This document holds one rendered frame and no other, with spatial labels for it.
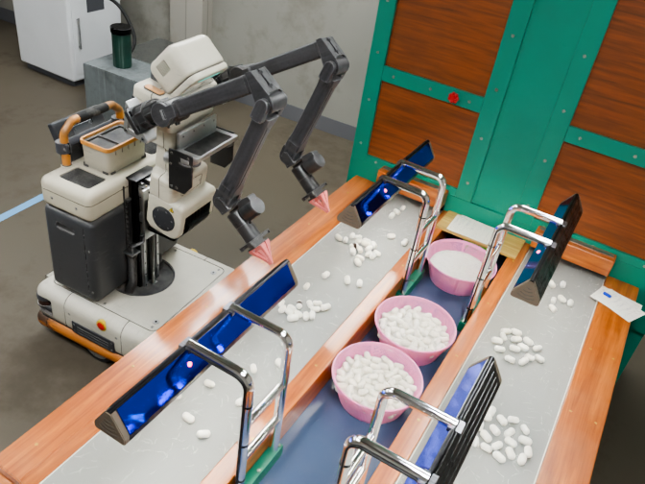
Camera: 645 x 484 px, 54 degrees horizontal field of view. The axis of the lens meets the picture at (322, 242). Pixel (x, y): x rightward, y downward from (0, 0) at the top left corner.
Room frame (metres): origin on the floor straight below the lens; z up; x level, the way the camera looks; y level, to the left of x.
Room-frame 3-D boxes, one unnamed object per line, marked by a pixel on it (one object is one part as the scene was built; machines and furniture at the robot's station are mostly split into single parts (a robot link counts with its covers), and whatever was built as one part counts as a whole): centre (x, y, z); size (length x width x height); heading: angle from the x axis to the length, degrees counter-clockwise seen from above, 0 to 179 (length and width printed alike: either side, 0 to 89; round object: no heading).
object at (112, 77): (4.46, 1.53, 0.39); 0.82 x 0.65 x 0.79; 158
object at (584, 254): (2.04, -0.95, 0.83); 0.30 x 0.06 x 0.07; 65
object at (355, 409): (1.29, -0.22, 0.72); 0.27 x 0.27 x 0.10
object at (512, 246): (2.14, -0.62, 0.77); 0.33 x 0.15 x 0.01; 65
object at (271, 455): (0.99, 0.14, 0.90); 0.20 x 0.19 x 0.45; 155
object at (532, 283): (1.67, -0.71, 1.08); 0.62 x 0.08 x 0.07; 155
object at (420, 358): (1.54, -0.34, 0.72); 0.27 x 0.27 x 0.10
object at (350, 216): (1.91, -0.20, 1.08); 0.62 x 0.08 x 0.07; 155
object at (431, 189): (2.33, -0.33, 0.83); 0.30 x 0.06 x 0.07; 65
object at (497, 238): (1.70, -0.63, 0.90); 0.20 x 0.19 x 0.45; 155
